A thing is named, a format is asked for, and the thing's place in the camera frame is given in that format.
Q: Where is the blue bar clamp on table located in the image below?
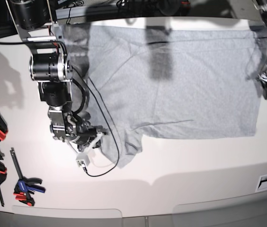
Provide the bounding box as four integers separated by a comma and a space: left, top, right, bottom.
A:
10, 148, 46, 207

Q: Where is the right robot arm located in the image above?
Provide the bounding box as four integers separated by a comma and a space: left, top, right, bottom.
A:
6, 0, 105, 153

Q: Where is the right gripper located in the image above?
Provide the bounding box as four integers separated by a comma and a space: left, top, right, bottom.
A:
63, 127, 108, 154

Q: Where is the grey T-shirt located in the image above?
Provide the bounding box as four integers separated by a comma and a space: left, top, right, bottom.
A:
62, 24, 267, 168

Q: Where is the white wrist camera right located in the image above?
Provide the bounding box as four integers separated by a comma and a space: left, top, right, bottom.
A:
76, 152, 90, 167

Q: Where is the black camera cable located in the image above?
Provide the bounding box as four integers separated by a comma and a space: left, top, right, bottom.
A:
71, 70, 121, 177

